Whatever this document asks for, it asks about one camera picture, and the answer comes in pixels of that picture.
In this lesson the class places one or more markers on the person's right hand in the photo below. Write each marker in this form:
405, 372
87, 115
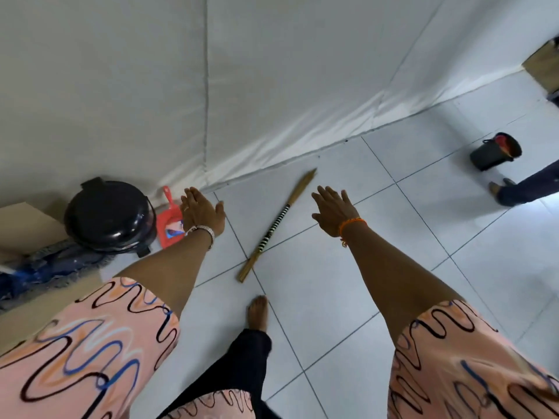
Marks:
334, 211

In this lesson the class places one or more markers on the person's left hand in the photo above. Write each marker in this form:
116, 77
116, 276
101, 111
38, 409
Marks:
201, 213

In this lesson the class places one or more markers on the person's right little finger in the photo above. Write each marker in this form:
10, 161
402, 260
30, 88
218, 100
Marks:
347, 198

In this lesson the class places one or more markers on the person's right middle finger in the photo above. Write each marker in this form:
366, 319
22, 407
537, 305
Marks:
329, 192

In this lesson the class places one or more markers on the person's right thumb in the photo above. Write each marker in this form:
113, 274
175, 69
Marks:
317, 218

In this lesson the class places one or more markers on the person's left thumb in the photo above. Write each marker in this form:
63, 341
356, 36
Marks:
221, 215

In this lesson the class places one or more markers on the person's right forearm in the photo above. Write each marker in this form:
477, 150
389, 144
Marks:
393, 274

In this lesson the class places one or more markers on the person's left forearm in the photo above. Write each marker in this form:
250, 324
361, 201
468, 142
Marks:
174, 266

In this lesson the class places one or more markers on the red plastic dustpan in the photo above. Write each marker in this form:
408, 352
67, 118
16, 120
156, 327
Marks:
168, 222

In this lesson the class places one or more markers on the person's bare foot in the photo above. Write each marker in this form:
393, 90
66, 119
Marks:
257, 314

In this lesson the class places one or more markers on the black lidded trash bin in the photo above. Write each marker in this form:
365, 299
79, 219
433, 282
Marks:
109, 215

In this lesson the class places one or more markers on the small black bucket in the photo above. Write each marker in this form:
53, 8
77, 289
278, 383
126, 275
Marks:
489, 156

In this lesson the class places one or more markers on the black trousers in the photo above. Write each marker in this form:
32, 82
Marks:
236, 370

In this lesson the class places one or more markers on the pink patterned top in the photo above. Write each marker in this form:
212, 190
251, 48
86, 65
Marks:
87, 344

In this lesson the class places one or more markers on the brown cardboard sheet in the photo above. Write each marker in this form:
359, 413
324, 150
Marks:
39, 309
26, 226

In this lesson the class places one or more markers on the brown cardboard box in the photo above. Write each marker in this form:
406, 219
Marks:
543, 65

